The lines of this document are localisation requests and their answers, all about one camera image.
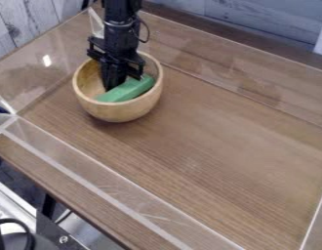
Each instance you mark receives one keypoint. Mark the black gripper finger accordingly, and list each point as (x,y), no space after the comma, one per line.
(134,69)
(113,73)

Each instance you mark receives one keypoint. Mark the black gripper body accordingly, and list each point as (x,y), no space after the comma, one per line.
(114,38)

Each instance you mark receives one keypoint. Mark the green rectangular block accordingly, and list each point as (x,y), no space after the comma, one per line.
(130,89)

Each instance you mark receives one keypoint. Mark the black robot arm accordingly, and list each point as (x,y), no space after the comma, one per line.
(114,11)

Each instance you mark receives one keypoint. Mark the light wooden bowl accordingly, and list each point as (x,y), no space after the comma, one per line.
(88,86)

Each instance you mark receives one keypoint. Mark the clear acrylic tray wall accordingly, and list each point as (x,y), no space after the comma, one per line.
(217,170)

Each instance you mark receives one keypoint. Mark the black metal bracket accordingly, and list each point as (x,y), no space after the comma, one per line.
(52,238)

